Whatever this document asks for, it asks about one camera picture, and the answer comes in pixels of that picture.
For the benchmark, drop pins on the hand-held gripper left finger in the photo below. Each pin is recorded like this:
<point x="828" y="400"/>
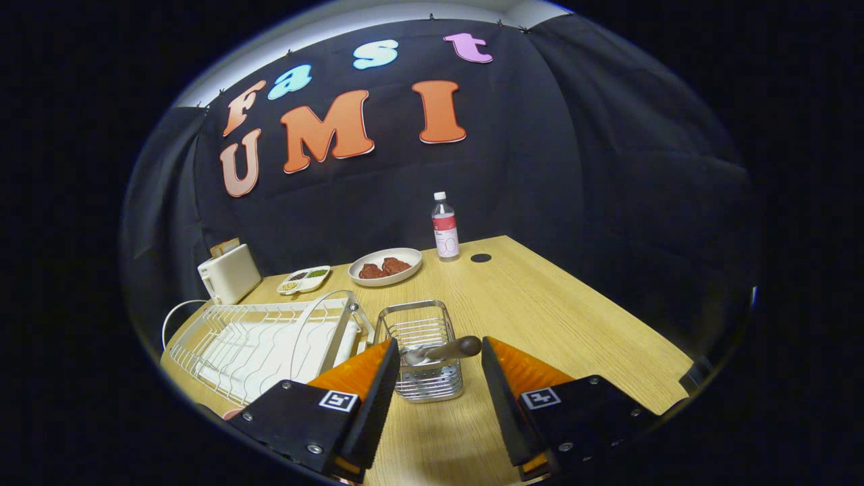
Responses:
<point x="378" y="405"/>

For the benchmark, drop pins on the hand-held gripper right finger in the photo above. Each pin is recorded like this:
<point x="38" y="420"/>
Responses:
<point x="499" y="405"/>

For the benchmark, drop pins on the pink plate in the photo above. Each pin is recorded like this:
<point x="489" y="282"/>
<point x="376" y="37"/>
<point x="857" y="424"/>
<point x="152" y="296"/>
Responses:
<point x="232" y="413"/>

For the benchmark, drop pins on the white round plate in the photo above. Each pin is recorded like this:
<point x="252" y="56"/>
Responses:
<point x="405" y="278"/>

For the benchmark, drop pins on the white divided dish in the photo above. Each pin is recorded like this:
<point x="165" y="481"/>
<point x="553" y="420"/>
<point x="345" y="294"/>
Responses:
<point x="312" y="285"/>

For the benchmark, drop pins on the brown steak piece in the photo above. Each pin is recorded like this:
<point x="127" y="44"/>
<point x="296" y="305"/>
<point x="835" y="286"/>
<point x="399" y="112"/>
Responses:
<point x="397" y="265"/>
<point x="372" y="271"/>

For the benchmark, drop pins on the green beans pile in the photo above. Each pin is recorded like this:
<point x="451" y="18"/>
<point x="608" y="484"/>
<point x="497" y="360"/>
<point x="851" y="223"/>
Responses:
<point x="318" y="273"/>

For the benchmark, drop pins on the black desk grommet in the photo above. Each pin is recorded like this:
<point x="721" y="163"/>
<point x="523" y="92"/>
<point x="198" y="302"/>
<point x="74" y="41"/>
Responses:
<point x="481" y="258"/>

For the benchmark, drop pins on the yellow beans pile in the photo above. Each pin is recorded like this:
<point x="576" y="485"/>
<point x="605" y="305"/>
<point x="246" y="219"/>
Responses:
<point x="289" y="286"/>

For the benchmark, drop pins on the dark beans pile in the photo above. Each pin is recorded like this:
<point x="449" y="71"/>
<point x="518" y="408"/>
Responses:
<point x="298" y="276"/>

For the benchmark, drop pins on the clear bottle with red label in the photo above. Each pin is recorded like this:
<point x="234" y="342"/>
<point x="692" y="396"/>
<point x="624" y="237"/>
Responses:
<point x="445" y="229"/>

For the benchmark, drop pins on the white toaster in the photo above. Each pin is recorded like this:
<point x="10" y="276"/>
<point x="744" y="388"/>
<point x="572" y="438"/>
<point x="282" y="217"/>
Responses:
<point x="233" y="277"/>

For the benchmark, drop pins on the brown toast slice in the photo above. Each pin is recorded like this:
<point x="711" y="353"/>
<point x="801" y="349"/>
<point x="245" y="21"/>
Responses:
<point x="231" y="244"/>
<point x="217" y="251"/>

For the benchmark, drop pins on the black backdrop cloth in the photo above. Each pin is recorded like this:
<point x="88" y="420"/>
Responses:
<point x="574" y="169"/>

